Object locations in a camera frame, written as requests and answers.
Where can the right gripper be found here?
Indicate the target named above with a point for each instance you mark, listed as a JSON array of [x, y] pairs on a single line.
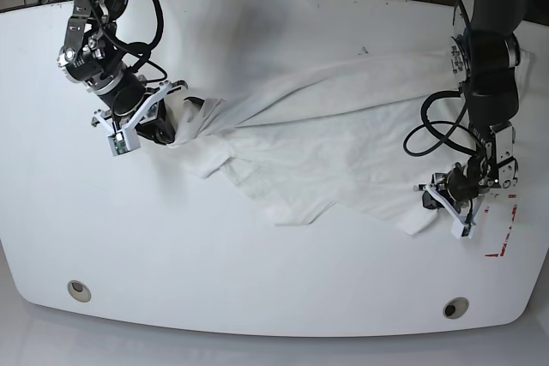
[[124, 94]]

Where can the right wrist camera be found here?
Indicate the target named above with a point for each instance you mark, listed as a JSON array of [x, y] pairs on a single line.
[[123, 141]]

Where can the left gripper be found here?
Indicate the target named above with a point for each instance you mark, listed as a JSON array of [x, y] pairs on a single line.
[[461, 193]]

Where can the table cable grommet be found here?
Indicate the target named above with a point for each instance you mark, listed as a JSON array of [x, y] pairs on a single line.
[[79, 291], [455, 308]]

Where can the right table cable grommet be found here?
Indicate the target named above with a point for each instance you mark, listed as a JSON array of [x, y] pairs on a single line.
[[455, 308]]

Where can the left table cable grommet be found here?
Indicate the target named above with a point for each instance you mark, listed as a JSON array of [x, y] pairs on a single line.
[[79, 291]]

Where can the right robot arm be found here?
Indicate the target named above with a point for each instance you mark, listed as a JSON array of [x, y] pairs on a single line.
[[91, 47]]

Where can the red tape rectangle marking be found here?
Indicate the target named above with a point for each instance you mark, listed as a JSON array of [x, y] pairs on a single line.
[[499, 214]]

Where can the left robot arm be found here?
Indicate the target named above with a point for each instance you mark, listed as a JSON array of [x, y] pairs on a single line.
[[476, 118]]

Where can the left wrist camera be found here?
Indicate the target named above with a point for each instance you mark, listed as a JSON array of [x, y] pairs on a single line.
[[463, 227]]

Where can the white printed T-shirt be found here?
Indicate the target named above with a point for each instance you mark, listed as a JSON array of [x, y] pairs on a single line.
[[299, 144]]

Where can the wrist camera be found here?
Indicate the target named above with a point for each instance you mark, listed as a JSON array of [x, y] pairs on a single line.
[[463, 227], [123, 141]]

